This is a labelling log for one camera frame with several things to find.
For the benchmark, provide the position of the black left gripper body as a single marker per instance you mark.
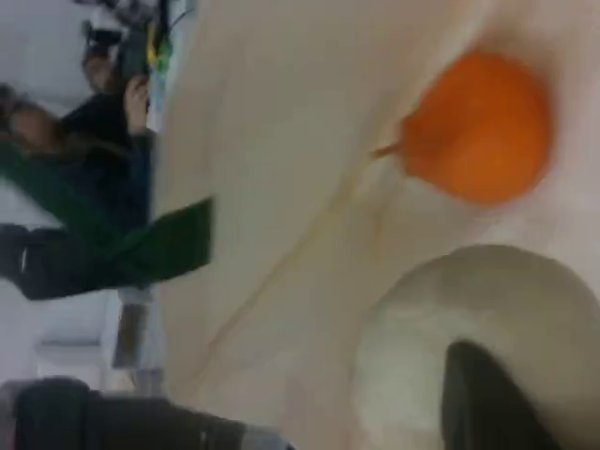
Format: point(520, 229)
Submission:
point(51, 262)

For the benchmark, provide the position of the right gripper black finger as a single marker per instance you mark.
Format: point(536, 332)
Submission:
point(487, 408)

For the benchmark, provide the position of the pale yellow potato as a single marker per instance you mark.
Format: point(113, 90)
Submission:
point(412, 337)

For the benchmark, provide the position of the orange fruit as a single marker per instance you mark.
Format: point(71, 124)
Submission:
point(483, 131)

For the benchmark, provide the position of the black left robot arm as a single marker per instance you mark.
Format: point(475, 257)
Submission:
point(117, 417)

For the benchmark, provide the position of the seated person dark clothes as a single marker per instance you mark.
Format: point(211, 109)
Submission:
point(98, 140)

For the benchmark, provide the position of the cluttered desk equipment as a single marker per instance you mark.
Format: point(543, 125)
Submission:
point(136, 42)

